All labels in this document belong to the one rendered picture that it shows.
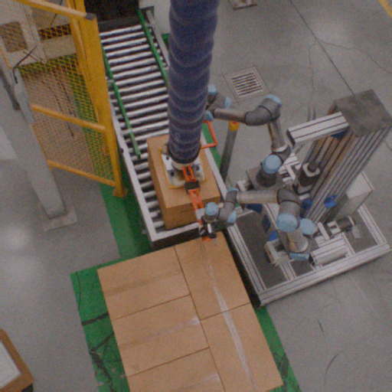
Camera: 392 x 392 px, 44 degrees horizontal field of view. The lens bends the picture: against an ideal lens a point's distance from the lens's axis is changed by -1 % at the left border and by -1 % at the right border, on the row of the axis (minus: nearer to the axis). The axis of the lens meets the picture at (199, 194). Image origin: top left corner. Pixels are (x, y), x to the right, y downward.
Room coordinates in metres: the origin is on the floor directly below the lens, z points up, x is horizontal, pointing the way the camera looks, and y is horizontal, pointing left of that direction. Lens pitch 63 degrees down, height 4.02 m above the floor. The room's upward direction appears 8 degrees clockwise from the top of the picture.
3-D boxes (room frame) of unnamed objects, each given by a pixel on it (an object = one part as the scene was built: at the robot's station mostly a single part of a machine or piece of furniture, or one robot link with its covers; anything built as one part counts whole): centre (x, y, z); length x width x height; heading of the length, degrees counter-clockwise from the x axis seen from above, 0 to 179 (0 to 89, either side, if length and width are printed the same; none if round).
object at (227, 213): (1.25, -0.19, 1.38); 0.11 x 0.11 x 0.08; 82
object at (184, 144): (1.78, 0.15, 1.68); 0.22 x 0.22 x 1.04
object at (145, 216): (2.36, 0.82, 0.50); 2.31 x 0.05 x 0.19; 27
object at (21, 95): (1.72, 1.15, 1.62); 0.20 x 0.05 x 0.30; 27
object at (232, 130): (2.21, -0.19, 0.50); 0.07 x 0.07 x 1.00; 27
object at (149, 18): (2.66, 0.24, 0.50); 2.31 x 0.05 x 0.19; 27
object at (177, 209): (1.78, 0.15, 0.75); 0.60 x 0.40 x 0.40; 23
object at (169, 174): (1.75, 0.24, 0.98); 0.34 x 0.10 x 0.05; 23
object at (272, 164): (1.74, -0.46, 1.20); 0.13 x 0.12 x 0.14; 152
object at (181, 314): (0.73, -0.04, 0.34); 1.20 x 1.00 x 0.40; 27
